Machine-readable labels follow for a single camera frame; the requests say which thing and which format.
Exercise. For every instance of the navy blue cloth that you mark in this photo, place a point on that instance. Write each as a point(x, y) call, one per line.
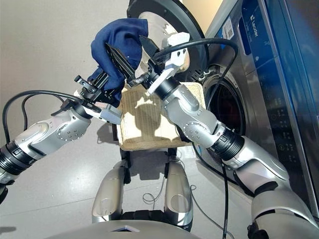
point(117, 37)

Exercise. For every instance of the round washing machine door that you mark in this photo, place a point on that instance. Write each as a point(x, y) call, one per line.
point(194, 25)

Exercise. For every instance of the pale woven basket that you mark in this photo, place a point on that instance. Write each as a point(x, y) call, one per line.
point(139, 117)

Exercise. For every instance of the grey washing machine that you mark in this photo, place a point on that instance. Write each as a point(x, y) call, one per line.
point(261, 74)

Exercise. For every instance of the blue energy label sticker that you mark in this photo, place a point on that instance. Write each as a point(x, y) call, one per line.
point(228, 29)

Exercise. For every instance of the silver robot leg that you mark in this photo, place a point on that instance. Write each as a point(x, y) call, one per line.
point(178, 194)
point(108, 194)

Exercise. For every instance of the silver robot body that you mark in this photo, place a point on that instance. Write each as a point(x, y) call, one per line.
point(149, 230)

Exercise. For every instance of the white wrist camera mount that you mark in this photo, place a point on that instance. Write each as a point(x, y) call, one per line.
point(111, 113)
point(177, 56)

